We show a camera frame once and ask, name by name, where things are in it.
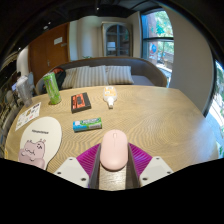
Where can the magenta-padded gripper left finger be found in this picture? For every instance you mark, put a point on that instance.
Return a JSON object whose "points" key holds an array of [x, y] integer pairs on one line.
{"points": [[71, 170]]}

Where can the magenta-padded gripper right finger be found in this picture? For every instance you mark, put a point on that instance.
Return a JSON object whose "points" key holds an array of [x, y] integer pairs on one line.
{"points": [[156, 170]]}

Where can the pink computer mouse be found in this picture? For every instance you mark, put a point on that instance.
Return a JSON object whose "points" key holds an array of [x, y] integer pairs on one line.
{"points": [[114, 150]]}

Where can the white mouse pad pink hippo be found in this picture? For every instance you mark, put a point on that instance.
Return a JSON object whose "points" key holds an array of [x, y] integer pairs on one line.
{"points": [[41, 136]]}

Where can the green blue gum pack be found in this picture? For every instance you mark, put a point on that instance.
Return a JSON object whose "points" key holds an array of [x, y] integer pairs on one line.
{"points": [[87, 124]]}

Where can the black box with orange print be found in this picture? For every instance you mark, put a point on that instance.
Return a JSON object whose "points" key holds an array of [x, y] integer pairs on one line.
{"points": [[80, 102]]}

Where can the white sticker sheet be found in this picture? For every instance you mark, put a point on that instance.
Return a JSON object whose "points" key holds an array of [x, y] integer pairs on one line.
{"points": [[28, 116]]}

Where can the white tube with orange label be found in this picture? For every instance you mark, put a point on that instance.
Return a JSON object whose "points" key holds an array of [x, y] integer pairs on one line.
{"points": [[109, 95]]}

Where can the green drink can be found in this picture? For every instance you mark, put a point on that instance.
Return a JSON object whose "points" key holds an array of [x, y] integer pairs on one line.
{"points": [[52, 88]]}

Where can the black backpack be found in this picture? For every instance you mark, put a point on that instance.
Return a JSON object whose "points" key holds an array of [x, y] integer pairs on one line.
{"points": [[61, 76]]}

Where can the grey curved sofa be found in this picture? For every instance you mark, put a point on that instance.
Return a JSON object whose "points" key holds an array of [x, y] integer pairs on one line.
{"points": [[146, 70]]}

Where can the brown wooden door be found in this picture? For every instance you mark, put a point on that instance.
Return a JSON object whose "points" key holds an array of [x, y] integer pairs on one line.
{"points": [[48, 50]]}

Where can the dark-framed window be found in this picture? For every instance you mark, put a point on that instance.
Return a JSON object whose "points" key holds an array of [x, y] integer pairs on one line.
{"points": [[158, 40]]}

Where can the glass-door cabinet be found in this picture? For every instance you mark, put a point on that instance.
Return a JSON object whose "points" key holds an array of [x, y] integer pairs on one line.
{"points": [[116, 40]]}

